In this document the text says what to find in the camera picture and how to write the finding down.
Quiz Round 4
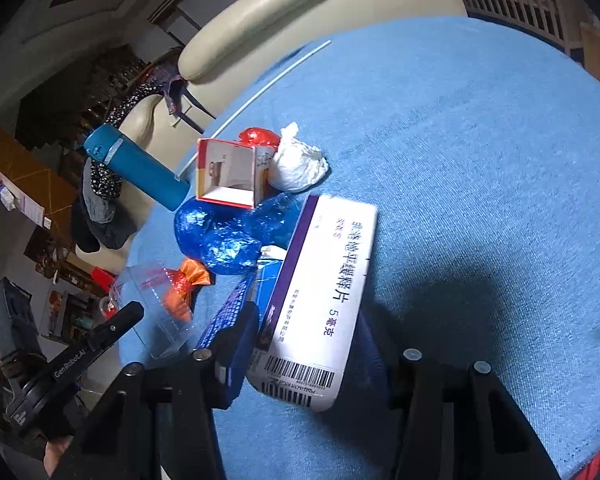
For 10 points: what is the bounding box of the blue thermos bottle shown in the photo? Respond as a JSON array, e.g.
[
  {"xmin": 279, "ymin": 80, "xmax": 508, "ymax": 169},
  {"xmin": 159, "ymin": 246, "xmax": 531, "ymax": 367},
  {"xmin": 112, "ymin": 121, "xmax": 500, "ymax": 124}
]
[{"xmin": 82, "ymin": 124, "xmax": 192, "ymax": 212}]

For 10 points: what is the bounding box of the dark grey cloth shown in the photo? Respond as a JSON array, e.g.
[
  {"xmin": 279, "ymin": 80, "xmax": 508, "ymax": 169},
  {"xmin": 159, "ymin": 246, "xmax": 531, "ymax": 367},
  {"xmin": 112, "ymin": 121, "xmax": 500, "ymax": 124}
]
[{"xmin": 71, "ymin": 192, "xmax": 140, "ymax": 253}]

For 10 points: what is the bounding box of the wooden baby crib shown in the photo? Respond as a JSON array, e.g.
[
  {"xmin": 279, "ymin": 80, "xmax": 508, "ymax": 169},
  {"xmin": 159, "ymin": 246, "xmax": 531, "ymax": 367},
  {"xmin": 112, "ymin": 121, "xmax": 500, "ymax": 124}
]
[{"xmin": 450, "ymin": 0, "xmax": 586, "ymax": 53}]

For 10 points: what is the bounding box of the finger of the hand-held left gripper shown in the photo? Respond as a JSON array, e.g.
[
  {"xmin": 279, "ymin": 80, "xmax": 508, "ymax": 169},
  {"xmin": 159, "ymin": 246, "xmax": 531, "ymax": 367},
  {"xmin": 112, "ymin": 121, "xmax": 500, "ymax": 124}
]
[{"xmin": 45, "ymin": 301, "xmax": 146, "ymax": 386}]

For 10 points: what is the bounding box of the person's left hand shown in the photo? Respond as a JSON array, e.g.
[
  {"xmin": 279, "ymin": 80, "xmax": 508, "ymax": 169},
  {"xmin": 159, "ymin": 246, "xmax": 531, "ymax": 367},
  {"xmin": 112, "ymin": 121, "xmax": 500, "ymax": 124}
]
[{"xmin": 43, "ymin": 437, "xmax": 75, "ymax": 478}]

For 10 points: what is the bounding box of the thin white rod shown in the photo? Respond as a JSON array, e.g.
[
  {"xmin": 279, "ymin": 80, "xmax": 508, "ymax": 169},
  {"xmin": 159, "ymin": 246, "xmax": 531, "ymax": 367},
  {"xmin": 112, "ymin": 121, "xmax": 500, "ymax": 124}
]
[{"xmin": 176, "ymin": 40, "xmax": 333, "ymax": 181}]

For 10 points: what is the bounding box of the clear plastic container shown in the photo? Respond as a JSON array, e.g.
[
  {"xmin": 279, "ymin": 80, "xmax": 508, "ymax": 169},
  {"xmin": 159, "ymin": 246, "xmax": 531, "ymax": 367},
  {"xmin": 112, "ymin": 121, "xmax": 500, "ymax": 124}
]
[{"xmin": 109, "ymin": 262, "xmax": 196, "ymax": 360}]

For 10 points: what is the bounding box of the blue plastic bag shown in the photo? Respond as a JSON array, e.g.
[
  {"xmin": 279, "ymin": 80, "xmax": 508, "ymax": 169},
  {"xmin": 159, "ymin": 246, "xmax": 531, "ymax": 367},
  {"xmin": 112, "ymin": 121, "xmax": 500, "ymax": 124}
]
[{"xmin": 174, "ymin": 191, "xmax": 306, "ymax": 276}]

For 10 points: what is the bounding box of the dark polka-dot garment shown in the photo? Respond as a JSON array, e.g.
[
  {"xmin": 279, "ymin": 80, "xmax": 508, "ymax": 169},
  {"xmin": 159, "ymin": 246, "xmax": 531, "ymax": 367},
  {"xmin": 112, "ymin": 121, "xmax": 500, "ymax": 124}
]
[{"xmin": 80, "ymin": 80, "xmax": 163, "ymax": 201}]

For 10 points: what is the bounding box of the cream leather sofa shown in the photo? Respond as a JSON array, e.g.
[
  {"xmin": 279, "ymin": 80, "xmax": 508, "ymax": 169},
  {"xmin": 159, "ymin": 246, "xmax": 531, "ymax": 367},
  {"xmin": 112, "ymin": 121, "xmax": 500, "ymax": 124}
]
[{"xmin": 75, "ymin": 0, "xmax": 468, "ymax": 266}]

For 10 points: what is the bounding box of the red white crumpled bag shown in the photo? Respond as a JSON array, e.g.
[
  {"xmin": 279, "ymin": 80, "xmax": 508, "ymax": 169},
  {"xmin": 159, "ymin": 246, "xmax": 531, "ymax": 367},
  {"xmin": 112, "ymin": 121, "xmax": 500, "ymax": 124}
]
[{"xmin": 271, "ymin": 122, "xmax": 329, "ymax": 193}]

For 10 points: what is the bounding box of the orange packet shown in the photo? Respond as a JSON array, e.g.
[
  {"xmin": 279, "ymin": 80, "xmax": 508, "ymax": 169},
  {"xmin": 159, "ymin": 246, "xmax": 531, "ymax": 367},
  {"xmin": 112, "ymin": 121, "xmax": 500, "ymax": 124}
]
[{"xmin": 162, "ymin": 257, "xmax": 213, "ymax": 321}]

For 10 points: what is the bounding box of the blue tablecloth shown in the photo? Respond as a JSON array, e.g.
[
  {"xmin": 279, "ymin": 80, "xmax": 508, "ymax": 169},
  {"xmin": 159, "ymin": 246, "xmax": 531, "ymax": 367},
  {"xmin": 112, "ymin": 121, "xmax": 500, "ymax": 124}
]
[{"xmin": 117, "ymin": 16, "xmax": 600, "ymax": 480}]

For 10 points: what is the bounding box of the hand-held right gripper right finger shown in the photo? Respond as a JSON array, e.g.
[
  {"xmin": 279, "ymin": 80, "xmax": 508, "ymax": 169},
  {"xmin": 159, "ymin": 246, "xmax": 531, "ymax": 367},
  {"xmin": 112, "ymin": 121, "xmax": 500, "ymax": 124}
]
[{"xmin": 362, "ymin": 305, "xmax": 563, "ymax": 480}]

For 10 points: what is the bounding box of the white pink flat box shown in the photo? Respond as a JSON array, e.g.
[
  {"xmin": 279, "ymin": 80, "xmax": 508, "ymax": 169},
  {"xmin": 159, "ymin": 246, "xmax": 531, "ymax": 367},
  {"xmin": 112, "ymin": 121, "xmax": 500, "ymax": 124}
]
[{"xmin": 0, "ymin": 171, "xmax": 46, "ymax": 228}]

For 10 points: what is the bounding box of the white purple medicine box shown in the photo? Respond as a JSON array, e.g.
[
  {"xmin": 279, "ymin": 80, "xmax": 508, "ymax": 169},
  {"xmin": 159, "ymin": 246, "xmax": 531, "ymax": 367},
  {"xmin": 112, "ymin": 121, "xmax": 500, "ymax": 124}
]
[{"xmin": 245, "ymin": 194, "xmax": 379, "ymax": 412}]

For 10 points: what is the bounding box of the crumpled red plastic wrapper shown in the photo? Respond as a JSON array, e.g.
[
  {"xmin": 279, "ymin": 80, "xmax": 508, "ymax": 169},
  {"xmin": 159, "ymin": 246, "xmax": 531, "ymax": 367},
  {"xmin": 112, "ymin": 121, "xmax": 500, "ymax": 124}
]
[{"xmin": 238, "ymin": 127, "xmax": 282, "ymax": 150}]

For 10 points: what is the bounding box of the small red white carton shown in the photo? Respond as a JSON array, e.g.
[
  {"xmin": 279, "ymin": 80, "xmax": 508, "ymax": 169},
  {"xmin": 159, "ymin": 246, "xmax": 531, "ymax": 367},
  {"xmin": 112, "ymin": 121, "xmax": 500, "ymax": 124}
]
[{"xmin": 196, "ymin": 137, "xmax": 281, "ymax": 210}]

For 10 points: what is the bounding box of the blue white small box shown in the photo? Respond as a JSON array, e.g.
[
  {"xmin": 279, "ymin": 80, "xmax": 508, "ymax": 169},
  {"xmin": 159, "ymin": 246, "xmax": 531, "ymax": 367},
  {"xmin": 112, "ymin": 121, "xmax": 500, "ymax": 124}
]
[
  {"xmin": 252, "ymin": 245, "xmax": 291, "ymax": 351},
  {"xmin": 196, "ymin": 277, "xmax": 253, "ymax": 351}
]

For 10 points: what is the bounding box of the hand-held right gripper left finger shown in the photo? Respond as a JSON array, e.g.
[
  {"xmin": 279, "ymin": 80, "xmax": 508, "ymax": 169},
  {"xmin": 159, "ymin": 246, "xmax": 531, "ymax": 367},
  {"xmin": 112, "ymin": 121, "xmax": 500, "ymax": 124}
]
[{"xmin": 55, "ymin": 302, "xmax": 261, "ymax": 480}]

